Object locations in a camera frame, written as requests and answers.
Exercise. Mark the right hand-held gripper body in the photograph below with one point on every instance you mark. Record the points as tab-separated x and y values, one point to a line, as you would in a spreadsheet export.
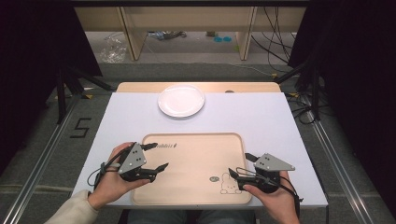
271	164

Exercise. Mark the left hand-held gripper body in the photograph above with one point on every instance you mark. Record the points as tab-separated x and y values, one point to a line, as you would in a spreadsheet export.
132	158

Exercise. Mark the person's left hand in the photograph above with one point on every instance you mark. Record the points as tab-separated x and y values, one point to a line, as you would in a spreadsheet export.
112	183

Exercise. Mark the person's right hand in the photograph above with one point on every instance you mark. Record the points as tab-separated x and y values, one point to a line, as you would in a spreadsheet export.
277	202

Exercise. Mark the wooden tray with rabbit drawing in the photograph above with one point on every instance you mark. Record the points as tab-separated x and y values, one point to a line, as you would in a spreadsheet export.
193	174

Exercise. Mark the person's right leg in jeans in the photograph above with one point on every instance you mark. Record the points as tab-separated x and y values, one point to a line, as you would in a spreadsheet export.
227	217

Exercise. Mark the person's leg in jeans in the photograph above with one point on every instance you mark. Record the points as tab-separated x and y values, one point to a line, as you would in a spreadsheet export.
157	217
227	217

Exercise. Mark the person's left leg in jeans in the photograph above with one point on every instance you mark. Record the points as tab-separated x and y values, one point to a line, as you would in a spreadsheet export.
157	217

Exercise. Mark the white round plate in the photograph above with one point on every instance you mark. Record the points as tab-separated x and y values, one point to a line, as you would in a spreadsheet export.
181	101

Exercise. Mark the black metal stand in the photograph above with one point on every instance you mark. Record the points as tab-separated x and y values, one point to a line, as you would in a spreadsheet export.
60	99
316	93

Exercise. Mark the clear plastic bag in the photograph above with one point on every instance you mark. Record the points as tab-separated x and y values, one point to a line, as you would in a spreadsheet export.
112	48

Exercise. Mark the small blue disc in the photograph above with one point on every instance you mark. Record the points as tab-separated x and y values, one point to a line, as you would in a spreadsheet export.
218	39
227	39

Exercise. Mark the dark curtain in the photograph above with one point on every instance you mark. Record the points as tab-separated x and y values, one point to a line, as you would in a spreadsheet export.
358	77
31	62

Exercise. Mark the small green box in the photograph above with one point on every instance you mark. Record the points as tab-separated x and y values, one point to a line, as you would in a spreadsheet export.
211	33

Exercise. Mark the light wooden desk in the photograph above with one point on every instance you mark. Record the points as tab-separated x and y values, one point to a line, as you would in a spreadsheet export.
186	18

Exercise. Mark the metal floor rail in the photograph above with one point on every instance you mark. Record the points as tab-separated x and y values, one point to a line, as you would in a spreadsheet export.
37	168
336	161

